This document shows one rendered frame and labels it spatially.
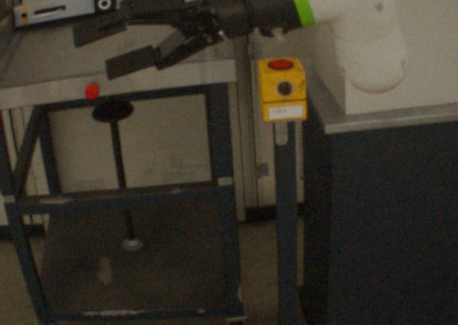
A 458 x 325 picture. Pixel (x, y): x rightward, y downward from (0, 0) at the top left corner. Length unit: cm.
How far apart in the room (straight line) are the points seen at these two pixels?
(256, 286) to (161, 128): 57
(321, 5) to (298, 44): 146
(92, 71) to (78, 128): 81
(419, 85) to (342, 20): 72
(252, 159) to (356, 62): 158
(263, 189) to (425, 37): 114
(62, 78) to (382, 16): 91
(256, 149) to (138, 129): 37
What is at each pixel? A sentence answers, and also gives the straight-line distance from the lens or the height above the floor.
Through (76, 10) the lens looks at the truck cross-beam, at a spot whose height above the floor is 88.
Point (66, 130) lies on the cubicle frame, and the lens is 253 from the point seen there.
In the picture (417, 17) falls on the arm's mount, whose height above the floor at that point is 96.
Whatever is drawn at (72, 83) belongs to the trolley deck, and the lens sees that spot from 172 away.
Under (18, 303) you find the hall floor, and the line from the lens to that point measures 245.
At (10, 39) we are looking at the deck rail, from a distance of 208.
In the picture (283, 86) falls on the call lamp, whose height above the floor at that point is 88.
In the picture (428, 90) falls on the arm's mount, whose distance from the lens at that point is 171.
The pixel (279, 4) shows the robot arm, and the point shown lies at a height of 118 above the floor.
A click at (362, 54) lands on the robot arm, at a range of 102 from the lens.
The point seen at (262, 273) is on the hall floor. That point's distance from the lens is 245.
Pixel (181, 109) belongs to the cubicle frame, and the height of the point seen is 42.
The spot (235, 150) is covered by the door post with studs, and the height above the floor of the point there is 27.
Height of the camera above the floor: 147
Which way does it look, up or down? 28 degrees down
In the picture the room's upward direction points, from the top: 4 degrees counter-clockwise
